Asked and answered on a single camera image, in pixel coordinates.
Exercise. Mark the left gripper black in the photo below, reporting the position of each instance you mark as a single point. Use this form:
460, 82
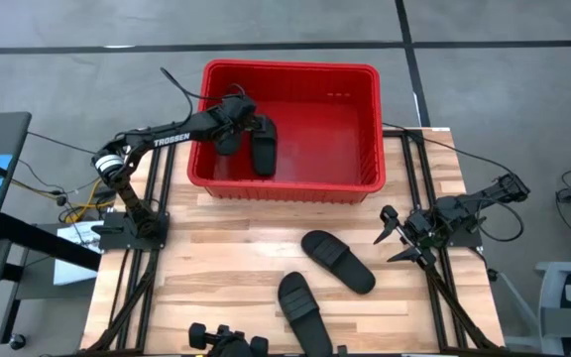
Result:
236, 111

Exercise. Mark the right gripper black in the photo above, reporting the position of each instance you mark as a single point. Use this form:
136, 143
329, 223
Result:
419, 230

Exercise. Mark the black foam slide sandal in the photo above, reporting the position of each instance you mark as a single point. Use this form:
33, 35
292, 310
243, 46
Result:
305, 317
345, 265
264, 154

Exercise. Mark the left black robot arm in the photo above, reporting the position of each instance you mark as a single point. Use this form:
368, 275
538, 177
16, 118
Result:
176, 136

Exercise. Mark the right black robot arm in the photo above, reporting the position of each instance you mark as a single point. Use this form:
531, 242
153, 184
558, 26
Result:
464, 205

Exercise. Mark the red plastic bin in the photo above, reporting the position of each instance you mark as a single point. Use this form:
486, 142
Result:
325, 149

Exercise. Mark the black floor tape line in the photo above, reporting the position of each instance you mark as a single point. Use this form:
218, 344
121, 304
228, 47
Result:
412, 64
216, 48

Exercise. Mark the white paper sheet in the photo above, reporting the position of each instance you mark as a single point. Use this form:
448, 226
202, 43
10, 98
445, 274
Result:
79, 238

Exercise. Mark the black side desk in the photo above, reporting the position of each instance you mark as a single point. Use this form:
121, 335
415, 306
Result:
33, 243

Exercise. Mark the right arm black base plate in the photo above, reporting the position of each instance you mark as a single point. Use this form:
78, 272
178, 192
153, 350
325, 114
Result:
469, 238

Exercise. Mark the black aluminium frame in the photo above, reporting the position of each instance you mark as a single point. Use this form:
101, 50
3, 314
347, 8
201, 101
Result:
409, 163

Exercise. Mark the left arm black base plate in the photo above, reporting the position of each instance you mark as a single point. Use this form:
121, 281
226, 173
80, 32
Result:
112, 238

